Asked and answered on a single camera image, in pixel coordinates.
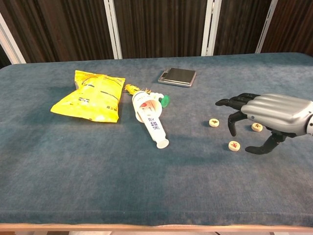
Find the yellow snack bag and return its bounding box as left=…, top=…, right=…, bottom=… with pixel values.
left=50, top=70, right=126, bottom=124

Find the grey metal flat case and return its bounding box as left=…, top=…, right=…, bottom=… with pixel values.
left=157, top=68, right=197, bottom=88

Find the white metal frame post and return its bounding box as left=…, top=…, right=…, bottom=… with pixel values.
left=201, top=0, right=222, bottom=57
left=0, top=12, right=26, bottom=65
left=255, top=0, right=279, bottom=54
left=103, top=0, right=123, bottom=60

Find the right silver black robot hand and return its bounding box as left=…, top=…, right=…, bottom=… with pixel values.
left=215, top=93, right=313, bottom=155

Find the wooden table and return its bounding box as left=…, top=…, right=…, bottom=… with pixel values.
left=0, top=223, right=313, bottom=233

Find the white tube blue text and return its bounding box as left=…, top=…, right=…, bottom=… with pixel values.
left=140, top=102, right=170, bottom=150

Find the small bottle green cap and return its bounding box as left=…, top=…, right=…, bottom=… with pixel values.
left=149, top=92, right=171, bottom=108

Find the white paper cup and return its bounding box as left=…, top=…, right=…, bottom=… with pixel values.
left=132, top=91, right=164, bottom=123

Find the blue table cloth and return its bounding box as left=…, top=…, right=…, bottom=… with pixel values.
left=0, top=52, right=313, bottom=227

